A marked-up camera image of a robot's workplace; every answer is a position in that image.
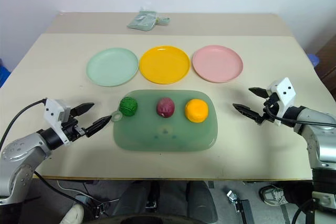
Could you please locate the brown wooden cabinet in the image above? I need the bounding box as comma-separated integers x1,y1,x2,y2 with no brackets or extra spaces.
304,37,336,97

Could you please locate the pink plate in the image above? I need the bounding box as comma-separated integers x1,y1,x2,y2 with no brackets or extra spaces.
192,45,244,83

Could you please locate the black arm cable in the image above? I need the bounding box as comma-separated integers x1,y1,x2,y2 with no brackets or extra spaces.
263,103,336,128
0,99,47,147

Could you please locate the orange ball toy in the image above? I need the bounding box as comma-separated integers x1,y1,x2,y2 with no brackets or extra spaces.
184,99,209,124

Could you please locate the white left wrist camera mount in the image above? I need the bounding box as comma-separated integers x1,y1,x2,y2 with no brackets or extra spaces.
43,98,73,146

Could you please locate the green ball toy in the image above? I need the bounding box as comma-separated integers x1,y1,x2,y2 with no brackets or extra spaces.
119,97,139,117

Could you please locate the dark red ball toy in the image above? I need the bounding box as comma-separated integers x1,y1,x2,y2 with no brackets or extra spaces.
156,97,175,119

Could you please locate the grey green sneaker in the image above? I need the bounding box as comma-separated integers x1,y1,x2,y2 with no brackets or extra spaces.
259,185,288,206

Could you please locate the black cable under table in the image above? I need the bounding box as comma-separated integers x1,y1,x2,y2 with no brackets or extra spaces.
33,170,79,204

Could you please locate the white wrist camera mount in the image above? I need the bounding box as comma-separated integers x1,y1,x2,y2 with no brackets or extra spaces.
267,77,297,125
43,98,73,146

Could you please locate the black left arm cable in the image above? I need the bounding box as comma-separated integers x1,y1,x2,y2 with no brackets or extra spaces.
0,99,47,147

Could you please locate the white shoe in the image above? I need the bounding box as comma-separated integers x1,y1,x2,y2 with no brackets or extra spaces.
60,202,85,224

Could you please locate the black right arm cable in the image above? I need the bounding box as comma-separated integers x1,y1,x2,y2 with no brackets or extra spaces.
263,103,336,128

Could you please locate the blue plastic container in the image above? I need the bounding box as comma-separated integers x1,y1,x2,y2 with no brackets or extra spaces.
0,57,11,88

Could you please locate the light green plate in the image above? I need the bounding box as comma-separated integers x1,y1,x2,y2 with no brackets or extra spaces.
86,47,139,88

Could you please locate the yellow plate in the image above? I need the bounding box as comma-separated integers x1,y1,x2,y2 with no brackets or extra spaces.
139,46,191,85

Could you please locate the translucent green cutting board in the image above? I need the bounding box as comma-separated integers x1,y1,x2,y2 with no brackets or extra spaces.
110,89,219,153

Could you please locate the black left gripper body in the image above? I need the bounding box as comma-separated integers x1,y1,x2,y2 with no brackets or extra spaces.
61,115,88,143

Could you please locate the black bar with silver clamp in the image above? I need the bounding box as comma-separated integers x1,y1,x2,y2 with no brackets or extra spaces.
226,189,253,224

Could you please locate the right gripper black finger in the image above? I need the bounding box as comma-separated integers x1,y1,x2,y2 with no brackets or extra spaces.
248,87,270,99
233,103,260,123

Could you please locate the pale green plastic pouch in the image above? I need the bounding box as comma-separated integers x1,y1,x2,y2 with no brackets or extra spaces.
127,10,171,32

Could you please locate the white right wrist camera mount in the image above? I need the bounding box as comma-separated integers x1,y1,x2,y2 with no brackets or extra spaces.
267,77,297,125

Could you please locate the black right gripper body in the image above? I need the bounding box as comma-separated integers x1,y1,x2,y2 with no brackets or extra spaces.
256,91,280,125

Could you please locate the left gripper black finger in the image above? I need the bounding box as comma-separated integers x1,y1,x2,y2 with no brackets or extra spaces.
69,102,96,117
85,115,112,138

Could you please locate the grey rounded shape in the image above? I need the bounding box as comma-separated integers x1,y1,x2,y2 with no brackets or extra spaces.
183,181,219,224

